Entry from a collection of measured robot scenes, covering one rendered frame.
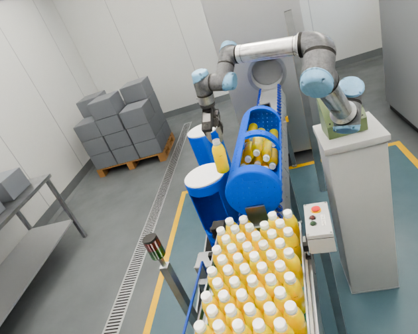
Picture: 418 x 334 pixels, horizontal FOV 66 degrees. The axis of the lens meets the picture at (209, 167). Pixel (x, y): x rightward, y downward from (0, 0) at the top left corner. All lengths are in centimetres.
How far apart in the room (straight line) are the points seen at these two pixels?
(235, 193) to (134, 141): 363
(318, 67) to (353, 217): 108
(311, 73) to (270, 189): 63
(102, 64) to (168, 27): 156
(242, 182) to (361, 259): 103
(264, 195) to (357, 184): 55
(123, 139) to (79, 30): 275
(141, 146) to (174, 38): 241
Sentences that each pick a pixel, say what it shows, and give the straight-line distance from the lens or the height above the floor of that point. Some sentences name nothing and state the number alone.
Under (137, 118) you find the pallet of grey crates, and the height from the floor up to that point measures 78.
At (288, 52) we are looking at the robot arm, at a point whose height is 172.
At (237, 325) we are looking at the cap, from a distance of 117.
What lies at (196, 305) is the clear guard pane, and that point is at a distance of 152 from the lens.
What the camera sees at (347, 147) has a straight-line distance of 178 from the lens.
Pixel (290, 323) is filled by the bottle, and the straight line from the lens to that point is 120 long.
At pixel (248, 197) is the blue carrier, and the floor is 109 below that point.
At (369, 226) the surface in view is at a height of 57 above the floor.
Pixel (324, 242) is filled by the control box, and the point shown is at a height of 106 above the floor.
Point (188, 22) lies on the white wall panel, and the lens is 653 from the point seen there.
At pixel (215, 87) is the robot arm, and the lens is 141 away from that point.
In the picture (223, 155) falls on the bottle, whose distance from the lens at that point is 160.
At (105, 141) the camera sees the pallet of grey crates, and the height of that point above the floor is 57.
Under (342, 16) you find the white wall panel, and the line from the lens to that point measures 670.
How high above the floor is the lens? 202
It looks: 27 degrees down
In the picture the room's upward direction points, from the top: 21 degrees counter-clockwise
